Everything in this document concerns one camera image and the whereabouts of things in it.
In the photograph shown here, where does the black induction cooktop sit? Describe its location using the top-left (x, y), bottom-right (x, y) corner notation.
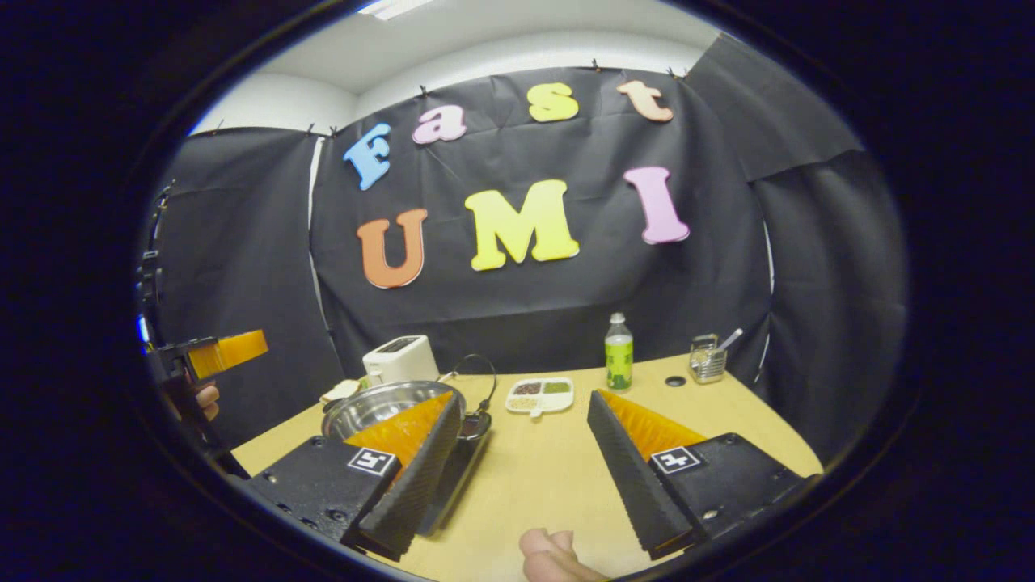
top-left (416, 412), bottom-right (492, 536)

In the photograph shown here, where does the black power cable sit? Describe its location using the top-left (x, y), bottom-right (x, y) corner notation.
top-left (441, 354), bottom-right (498, 417)

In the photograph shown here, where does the white divided bean tray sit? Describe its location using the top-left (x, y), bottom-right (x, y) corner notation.
top-left (505, 377), bottom-right (575, 419)

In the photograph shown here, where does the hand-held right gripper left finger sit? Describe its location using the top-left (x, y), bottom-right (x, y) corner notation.
top-left (243, 391), bottom-right (466, 563)

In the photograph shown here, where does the steel pot with black handle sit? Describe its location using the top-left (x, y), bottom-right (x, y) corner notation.
top-left (322, 380), bottom-right (492, 444)

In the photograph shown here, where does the steel wire utensil holder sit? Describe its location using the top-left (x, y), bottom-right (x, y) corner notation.
top-left (689, 334), bottom-right (727, 384)

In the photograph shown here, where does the ceiling light panel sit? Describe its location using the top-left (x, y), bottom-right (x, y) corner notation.
top-left (356, 0), bottom-right (437, 21)

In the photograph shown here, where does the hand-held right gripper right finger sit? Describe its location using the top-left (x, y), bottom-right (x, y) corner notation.
top-left (586, 389), bottom-right (809, 560)

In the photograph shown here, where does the white toaster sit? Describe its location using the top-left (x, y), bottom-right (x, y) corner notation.
top-left (362, 335), bottom-right (440, 389)

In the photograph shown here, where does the green label plastic bottle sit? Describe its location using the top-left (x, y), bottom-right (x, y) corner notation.
top-left (605, 313), bottom-right (634, 393)

